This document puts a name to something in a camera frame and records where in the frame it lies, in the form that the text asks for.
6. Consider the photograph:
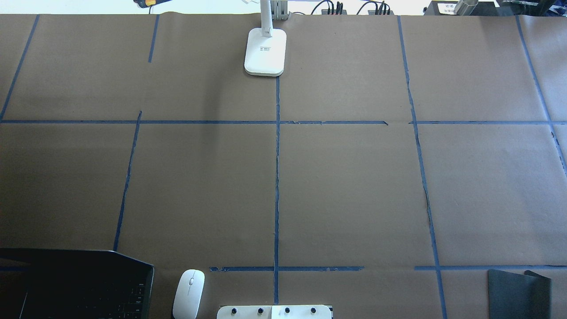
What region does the white computer mouse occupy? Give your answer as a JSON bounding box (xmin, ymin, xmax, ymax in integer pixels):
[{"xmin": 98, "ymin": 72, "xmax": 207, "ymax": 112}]
[{"xmin": 172, "ymin": 270, "xmax": 205, "ymax": 319}]

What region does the dark grey laptop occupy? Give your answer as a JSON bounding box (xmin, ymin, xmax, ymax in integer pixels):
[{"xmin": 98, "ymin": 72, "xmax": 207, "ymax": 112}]
[{"xmin": 1, "ymin": 248, "xmax": 155, "ymax": 319}]

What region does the aluminium frame post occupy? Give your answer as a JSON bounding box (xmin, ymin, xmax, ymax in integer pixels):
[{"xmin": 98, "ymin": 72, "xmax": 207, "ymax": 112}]
[{"xmin": 269, "ymin": 0, "xmax": 289, "ymax": 21}]

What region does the silver metal cylinder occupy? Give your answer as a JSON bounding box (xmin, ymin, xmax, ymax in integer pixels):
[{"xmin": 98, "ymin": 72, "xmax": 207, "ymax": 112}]
[{"xmin": 454, "ymin": 0, "xmax": 479, "ymax": 16}]

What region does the white pedestal column mount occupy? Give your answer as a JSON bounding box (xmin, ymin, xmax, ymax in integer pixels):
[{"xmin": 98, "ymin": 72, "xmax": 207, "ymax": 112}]
[{"xmin": 216, "ymin": 304, "xmax": 334, "ymax": 319}]

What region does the white desk lamp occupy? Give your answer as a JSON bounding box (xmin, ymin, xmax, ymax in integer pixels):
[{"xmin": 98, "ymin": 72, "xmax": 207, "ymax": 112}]
[{"xmin": 244, "ymin": 0, "xmax": 287, "ymax": 77}]

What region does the dark grey mouse pad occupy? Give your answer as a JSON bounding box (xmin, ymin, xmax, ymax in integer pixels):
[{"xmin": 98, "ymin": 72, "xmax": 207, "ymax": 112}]
[{"xmin": 488, "ymin": 270, "xmax": 552, "ymax": 319}]

